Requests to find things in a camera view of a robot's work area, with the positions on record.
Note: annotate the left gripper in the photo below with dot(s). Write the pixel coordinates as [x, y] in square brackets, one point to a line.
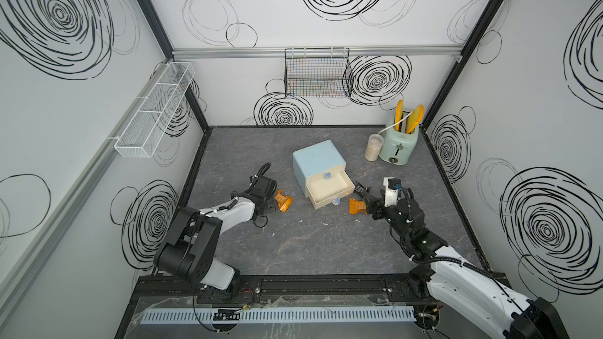
[272, 205]

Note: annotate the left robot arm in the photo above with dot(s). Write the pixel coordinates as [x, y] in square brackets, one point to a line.
[188, 249]

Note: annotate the white mesh wall shelf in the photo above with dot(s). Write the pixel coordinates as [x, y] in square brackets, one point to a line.
[145, 131]

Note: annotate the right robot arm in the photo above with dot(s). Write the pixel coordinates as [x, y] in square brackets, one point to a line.
[445, 275]

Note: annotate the black wire wall basket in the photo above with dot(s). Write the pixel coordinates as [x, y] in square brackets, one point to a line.
[316, 72]

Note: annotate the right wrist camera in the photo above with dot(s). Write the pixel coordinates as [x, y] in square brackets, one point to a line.
[392, 187]

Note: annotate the orange cookie packet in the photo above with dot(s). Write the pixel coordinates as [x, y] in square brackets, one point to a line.
[283, 201]
[357, 206]

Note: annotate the light blue drawer box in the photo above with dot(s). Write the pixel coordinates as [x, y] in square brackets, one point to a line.
[320, 172]

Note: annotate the clear jar with oats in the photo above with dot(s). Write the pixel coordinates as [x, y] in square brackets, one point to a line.
[374, 146]

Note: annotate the white slotted cable duct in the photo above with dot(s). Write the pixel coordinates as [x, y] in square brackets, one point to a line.
[346, 314]

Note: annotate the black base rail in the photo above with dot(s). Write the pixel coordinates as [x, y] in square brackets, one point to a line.
[261, 289]

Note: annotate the mint green toaster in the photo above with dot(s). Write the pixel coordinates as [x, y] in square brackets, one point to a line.
[398, 146]

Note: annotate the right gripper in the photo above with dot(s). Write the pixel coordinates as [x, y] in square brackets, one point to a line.
[378, 203]

